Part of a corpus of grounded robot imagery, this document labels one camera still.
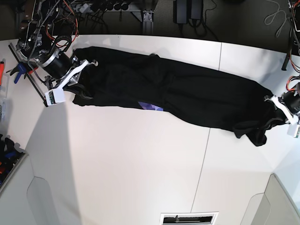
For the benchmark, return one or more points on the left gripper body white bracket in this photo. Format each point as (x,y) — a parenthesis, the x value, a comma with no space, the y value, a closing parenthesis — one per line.
(287,106)

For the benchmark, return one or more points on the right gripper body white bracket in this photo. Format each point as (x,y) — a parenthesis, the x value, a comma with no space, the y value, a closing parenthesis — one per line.
(67,73)

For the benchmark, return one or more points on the black t-shirt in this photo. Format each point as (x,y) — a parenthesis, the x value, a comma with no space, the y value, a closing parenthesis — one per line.
(197,95)

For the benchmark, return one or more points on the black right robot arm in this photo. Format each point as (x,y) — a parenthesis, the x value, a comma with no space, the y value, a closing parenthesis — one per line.
(35,38)

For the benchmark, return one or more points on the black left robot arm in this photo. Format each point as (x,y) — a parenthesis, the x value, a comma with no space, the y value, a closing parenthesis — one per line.
(294,37)

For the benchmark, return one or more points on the blue orange bar clamp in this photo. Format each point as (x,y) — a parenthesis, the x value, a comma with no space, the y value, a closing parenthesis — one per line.
(22,70)

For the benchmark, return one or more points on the clear plastic organizer box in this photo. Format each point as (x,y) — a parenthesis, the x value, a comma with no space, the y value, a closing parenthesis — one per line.
(3,96)

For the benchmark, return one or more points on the grey bin of clamps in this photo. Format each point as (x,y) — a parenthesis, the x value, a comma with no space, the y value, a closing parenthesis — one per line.
(11,157)

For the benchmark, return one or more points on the white power strip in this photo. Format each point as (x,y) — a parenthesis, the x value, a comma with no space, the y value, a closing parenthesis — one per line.
(81,8)

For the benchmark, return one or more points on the right white chair back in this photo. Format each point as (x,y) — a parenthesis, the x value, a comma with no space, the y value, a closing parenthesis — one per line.
(273,207)

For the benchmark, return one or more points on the white chair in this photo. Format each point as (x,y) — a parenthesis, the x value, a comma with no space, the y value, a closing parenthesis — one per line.
(273,207)
(41,203)

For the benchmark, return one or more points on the left white chair back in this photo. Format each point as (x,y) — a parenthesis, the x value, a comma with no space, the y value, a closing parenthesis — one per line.
(41,203)

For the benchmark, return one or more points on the black power adapter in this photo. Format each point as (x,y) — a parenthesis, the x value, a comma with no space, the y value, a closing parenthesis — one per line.
(185,10)

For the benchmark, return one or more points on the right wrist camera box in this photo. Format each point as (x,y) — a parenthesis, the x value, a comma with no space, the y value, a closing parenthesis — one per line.
(55,96)

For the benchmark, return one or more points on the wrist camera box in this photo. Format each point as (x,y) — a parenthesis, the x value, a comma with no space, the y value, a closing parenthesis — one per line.
(294,130)
(55,96)

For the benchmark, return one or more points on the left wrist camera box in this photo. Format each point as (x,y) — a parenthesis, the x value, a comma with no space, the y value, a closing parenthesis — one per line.
(294,130)

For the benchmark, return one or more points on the orange handled tool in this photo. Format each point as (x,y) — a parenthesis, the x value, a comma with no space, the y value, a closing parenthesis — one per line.
(2,65)

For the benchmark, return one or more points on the aluminium frame post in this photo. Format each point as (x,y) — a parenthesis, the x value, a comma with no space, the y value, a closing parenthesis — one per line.
(146,18)

